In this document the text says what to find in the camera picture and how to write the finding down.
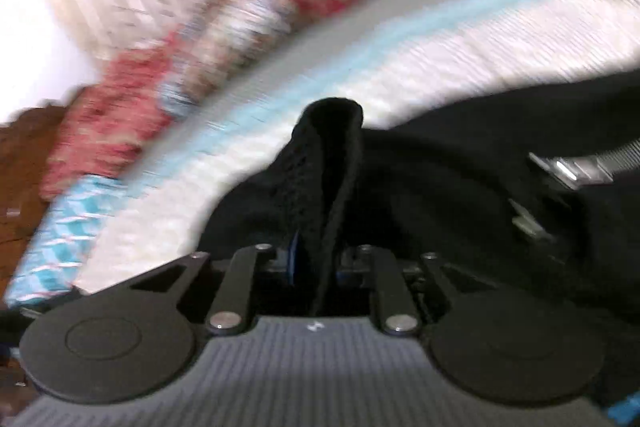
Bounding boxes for black pants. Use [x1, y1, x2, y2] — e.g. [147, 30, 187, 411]
[198, 70, 639, 405]

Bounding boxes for teal lattice pillow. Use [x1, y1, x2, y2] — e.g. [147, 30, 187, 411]
[3, 176, 125, 308]

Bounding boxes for carved wooden headboard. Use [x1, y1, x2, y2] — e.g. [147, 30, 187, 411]
[0, 104, 67, 291]

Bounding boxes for chevron patterned bedsheet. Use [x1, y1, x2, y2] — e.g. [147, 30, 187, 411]
[75, 0, 639, 294]

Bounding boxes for red floral quilt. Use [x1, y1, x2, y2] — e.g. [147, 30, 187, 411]
[39, 0, 356, 200]

